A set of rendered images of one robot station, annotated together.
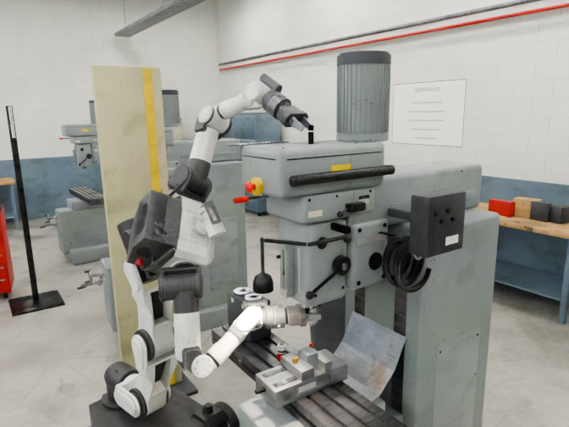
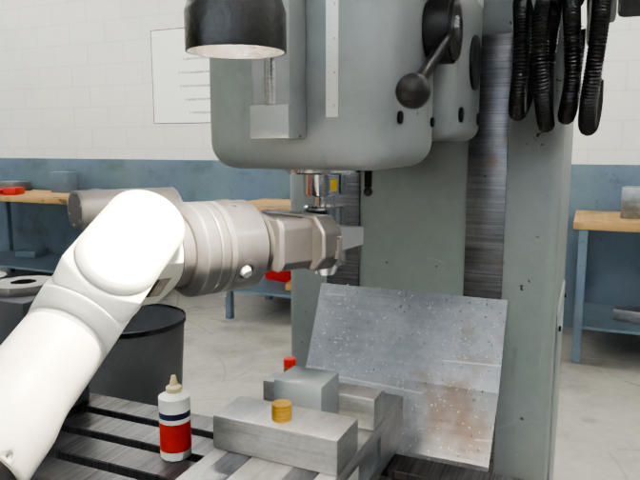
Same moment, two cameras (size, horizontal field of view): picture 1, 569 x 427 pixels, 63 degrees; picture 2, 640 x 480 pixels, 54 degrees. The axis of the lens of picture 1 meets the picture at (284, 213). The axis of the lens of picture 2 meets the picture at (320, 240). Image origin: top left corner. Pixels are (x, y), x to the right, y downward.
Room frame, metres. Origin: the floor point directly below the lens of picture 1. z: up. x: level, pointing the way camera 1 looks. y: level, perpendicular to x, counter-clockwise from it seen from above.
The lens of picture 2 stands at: (1.09, 0.28, 1.33)
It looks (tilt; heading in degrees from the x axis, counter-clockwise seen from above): 9 degrees down; 327
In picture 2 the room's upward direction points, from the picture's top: straight up
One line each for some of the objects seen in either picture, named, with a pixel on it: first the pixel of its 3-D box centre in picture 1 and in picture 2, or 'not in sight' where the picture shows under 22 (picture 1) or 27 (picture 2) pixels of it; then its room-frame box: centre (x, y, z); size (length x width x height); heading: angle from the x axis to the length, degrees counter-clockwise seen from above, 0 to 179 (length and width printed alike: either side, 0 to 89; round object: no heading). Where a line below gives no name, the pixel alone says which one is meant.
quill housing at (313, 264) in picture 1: (312, 256); (327, 15); (1.67, -0.10, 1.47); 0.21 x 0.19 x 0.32; 34
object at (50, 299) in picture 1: (23, 208); not in sight; (4.75, 2.74, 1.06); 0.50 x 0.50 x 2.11; 34
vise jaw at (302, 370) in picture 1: (296, 365); (285, 432); (1.65, -0.04, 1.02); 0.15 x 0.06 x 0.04; 33
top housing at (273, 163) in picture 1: (314, 165); not in sight; (1.67, -0.11, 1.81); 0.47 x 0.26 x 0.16; 124
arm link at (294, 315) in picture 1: (288, 316); (258, 244); (1.65, -0.01, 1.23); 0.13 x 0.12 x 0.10; 9
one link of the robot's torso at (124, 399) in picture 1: (143, 393); not in sight; (2.00, 0.70, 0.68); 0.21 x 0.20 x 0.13; 48
